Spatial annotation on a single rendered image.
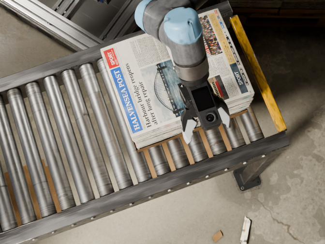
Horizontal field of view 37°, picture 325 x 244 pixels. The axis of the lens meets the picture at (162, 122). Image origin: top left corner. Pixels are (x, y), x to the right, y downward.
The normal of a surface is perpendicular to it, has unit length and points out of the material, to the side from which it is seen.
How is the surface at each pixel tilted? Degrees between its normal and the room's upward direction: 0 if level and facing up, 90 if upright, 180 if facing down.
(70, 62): 0
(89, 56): 0
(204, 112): 0
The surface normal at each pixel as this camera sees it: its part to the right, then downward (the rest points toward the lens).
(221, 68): -0.05, -0.23
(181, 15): -0.21, -0.68
